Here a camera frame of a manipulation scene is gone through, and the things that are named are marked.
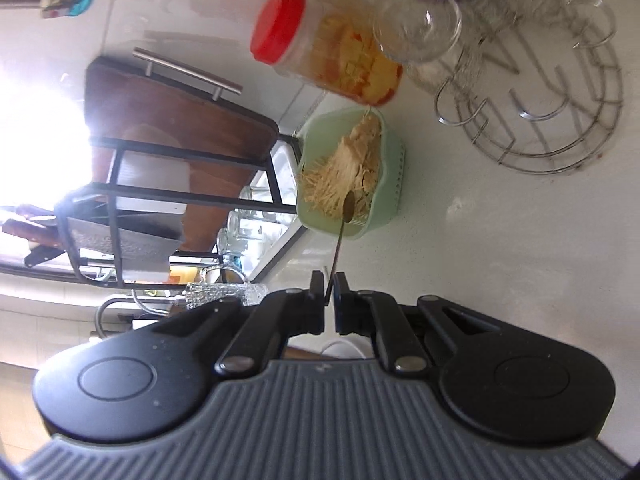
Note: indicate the printed clear drinking glass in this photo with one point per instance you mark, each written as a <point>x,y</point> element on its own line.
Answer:
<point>232,245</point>

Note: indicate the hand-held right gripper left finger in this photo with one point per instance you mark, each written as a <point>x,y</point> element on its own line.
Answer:
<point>315,310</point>

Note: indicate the pile of dried tofu sticks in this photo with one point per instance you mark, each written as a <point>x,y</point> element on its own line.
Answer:
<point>340,170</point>

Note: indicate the white cutting board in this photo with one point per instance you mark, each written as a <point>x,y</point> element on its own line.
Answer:
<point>155,180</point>

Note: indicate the red lid plastic jar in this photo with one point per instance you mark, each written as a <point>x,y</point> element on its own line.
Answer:
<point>300,45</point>

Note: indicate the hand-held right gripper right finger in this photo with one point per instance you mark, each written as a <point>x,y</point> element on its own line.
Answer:
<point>342,310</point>

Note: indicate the tall clear glass pitcher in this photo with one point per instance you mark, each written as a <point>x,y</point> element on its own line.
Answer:
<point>415,25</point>

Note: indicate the metal grater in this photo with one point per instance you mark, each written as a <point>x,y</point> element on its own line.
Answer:
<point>125,242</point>

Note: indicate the wall mounted metal rod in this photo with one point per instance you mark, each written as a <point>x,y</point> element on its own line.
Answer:
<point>20,2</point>

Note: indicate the black metal rack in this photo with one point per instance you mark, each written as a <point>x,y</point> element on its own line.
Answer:
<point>276,175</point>

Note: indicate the orange label bottle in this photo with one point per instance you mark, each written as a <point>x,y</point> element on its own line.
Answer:
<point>182,275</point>

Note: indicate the rose gold spoon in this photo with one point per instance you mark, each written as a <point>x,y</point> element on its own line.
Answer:
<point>348,207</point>

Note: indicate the textured glass mug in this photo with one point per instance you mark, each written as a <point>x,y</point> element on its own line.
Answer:
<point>220,292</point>

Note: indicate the white drying tray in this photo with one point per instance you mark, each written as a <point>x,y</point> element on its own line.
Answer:
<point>287,160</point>

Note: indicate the brown wooden cutting board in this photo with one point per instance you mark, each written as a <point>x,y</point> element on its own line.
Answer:
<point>175,120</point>

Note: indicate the chrome sink faucet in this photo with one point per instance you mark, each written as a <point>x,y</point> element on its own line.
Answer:
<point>99,320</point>

